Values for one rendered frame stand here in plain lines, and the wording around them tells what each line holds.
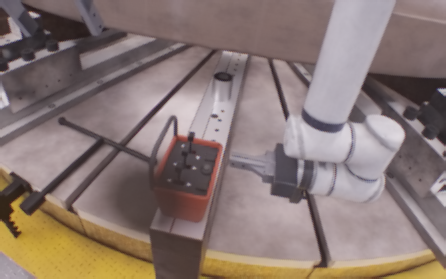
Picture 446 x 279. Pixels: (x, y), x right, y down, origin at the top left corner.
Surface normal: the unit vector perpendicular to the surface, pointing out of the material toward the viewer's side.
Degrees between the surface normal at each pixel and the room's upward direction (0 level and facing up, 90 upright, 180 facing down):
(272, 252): 0
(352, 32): 89
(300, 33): 90
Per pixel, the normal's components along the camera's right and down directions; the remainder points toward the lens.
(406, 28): 0.11, 0.65
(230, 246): 0.11, -0.76
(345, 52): -0.48, 0.51
